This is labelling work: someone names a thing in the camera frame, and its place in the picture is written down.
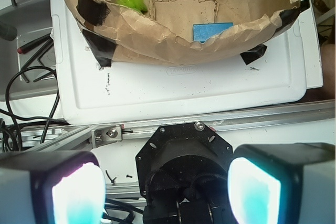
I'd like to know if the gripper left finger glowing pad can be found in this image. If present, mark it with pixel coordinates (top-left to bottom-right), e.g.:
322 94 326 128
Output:
1 151 106 223

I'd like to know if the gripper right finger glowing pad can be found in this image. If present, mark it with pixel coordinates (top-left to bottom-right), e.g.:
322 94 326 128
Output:
227 143 335 223

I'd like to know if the white plastic bin lid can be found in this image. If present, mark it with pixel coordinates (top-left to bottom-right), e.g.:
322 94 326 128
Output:
50 0 323 125

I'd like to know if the black hex key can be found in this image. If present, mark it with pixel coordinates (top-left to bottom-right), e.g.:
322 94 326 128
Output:
21 38 54 82

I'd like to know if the blue rectangular block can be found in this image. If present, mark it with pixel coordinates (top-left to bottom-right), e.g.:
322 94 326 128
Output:
193 23 234 43

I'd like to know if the brown paper bag tray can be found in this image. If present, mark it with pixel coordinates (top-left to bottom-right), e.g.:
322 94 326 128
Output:
64 0 310 67

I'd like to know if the aluminium extrusion rail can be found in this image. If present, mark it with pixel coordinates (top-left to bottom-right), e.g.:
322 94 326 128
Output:
23 100 335 150

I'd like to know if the black cable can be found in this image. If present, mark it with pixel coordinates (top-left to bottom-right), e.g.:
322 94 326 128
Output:
0 67 69 154

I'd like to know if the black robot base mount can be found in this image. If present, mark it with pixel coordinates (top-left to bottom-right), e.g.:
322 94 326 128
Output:
135 122 236 223

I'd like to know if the red handled screwdriver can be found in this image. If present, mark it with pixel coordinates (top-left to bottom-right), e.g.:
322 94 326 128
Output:
17 34 51 54

